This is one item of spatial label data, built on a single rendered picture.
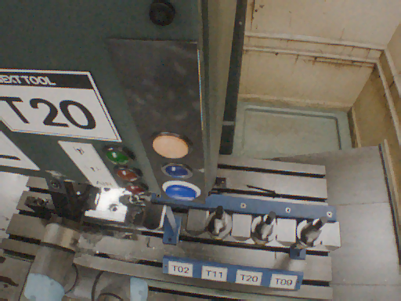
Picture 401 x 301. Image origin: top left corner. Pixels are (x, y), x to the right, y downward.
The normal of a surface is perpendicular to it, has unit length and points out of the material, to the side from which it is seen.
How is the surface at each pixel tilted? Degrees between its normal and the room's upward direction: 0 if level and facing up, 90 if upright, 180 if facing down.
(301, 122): 0
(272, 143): 0
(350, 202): 24
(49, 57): 90
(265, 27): 90
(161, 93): 90
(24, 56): 90
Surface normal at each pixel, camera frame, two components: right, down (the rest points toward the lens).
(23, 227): -0.04, -0.52
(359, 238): -0.43, -0.51
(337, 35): -0.14, 0.85
